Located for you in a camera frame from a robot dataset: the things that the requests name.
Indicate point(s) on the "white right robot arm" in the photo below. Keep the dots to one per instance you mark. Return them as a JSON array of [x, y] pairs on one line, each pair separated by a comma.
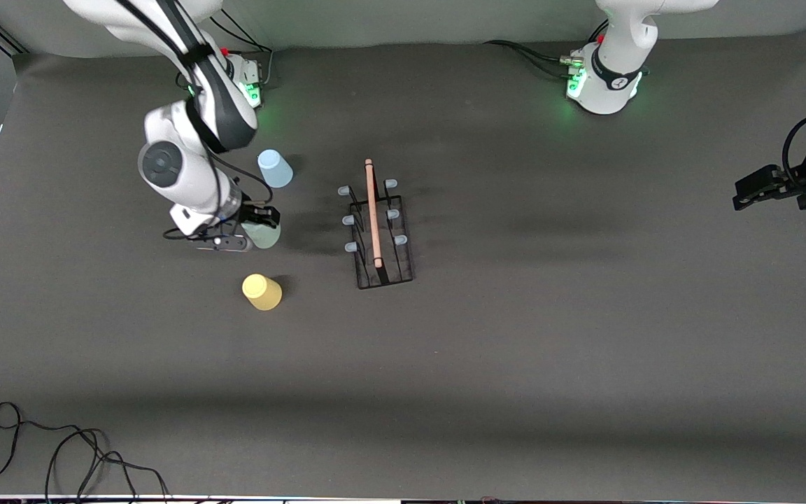
[[172, 168]]

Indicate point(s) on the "yellow plastic cup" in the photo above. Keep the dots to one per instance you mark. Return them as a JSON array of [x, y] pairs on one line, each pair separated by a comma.
[[262, 292]]

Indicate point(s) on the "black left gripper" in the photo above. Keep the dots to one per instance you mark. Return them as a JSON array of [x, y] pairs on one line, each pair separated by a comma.
[[797, 183]]

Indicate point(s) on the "dark grey table mat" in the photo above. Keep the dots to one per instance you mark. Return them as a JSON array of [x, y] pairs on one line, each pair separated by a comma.
[[585, 315]]

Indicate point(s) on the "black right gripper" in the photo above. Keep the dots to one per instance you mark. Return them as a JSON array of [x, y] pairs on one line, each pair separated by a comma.
[[255, 214]]

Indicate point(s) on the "light blue plastic cup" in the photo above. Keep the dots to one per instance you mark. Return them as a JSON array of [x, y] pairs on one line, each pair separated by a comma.
[[275, 170]]

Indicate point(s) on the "pale green plastic cup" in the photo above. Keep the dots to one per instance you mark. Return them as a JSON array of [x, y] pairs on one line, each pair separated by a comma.
[[266, 238]]

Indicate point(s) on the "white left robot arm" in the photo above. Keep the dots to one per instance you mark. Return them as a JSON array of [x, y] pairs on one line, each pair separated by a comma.
[[609, 77]]

